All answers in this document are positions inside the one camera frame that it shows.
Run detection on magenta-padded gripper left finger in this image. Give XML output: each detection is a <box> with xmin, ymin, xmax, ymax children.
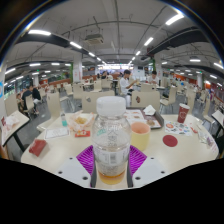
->
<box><xmin>54</xmin><ymin>144</ymin><xmax>98</xmax><ymax>190</ymax></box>

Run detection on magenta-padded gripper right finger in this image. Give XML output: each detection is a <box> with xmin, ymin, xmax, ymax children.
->
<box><xmin>126</xmin><ymin>144</ymin><xmax>168</xmax><ymax>189</ymax></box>

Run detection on clear white-capped drink bottle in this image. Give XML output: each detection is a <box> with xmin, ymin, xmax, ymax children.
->
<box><xmin>91</xmin><ymin>96</ymin><xmax>132</xmax><ymax>186</ymax></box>

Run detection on yellow cup with orange inside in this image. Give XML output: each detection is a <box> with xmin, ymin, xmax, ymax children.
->
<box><xmin>130</xmin><ymin>121</ymin><xmax>152</xmax><ymax>152</ymax></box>

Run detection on flat round red coaster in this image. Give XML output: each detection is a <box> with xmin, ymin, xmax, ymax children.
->
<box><xmin>162</xmin><ymin>134</ymin><xmax>179</xmax><ymax>148</ymax></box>

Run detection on small red packet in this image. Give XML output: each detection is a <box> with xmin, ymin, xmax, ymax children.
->
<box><xmin>74</xmin><ymin>129</ymin><xmax>92</xmax><ymax>138</ymax></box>

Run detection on white paper receipt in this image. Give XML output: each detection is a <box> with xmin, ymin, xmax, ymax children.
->
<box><xmin>44</xmin><ymin>126</ymin><xmax>70</xmax><ymax>140</ymax></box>

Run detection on red wallet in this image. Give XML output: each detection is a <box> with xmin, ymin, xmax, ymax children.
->
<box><xmin>28</xmin><ymin>138</ymin><xmax>48</xmax><ymax>158</ymax></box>

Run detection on crumpled food wrapper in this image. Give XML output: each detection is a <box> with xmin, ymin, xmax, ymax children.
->
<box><xmin>67</xmin><ymin>110</ymin><xmax>96</xmax><ymax>132</ymax></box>

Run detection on small teal bottle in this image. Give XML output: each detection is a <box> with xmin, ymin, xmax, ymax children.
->
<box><xmin>60</xmin><ymin>111</ymin><xmax>69</xmax><ymax>128</ymax></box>

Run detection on dark food tray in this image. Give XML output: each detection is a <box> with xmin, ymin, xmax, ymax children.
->
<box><xmin>124</xmin><ymin>107</ymin><xmax>165</xmax><ymax>130</ymax></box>

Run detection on printed picture leaflet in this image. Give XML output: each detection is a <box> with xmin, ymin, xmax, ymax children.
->
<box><xmin>164</xmin><ymin>120</ymin><xmax>194</xmax><ymax>137</ymax></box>

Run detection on white paper napkin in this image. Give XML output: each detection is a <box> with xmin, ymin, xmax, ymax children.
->
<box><xmin>142</xmin><ymin>104</ymin><xmax>157</xmax><ymax>117</ymax></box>

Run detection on clear plastic packets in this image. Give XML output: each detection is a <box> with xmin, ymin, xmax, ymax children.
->
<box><xmin>196</xmin><ymin>124</ymin><xmax>216</xmax><ymax>148</ymax></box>

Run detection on red paper cup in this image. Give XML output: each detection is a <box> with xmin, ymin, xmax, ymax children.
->
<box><xmin>177</xmin><ymin>103</ymin><xmax>191</xmax><ymax>124</ymax></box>

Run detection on group of beige chairs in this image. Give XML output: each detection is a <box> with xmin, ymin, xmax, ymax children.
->
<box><xmin>4</xmin><ymin>78</ymin><xmax>214</xmax><ymax>118</ymax></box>

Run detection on neighbouring table with papers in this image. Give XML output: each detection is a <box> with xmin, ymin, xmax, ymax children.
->
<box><xmin>0</xmin><ymin>110</ymin><xmax>30</xmax><ymax>148</ymax></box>

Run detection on person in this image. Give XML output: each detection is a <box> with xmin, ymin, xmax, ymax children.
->
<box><xmin>119</xmin><ymin>69</ymin><xmax>136</xmax><ymax>108</ymax></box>
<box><xmin>147</xmin><ymin>70</ymin><xmax>161</xmax><ymax>86</ymax></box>
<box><xmin>29</xmin><ymin>84</ymin><xmax>43</xmax><ymax>104</ymax></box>
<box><xmin>20</xmin><ymin>85</ymin><xmax>34</xmax><ymax>111</ymax></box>

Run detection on neighbouring beige table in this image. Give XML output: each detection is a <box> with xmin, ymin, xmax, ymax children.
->
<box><xmin>211</xmin><ymin>109</ymin><xmax>224</xmax><ymax>129</ymax></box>

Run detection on ceiling air conditioner unit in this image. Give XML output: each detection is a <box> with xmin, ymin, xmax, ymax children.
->
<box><xmin>83</xmin><ymin>33</ymin><xmax>105</xmax><ymax>46</ymax></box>

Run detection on group of ceiling lights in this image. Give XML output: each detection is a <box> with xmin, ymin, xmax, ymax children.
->
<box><xmin>3</xmin><ymin>12</ymin><xmax>224</xmax><ymax>81</ymax></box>

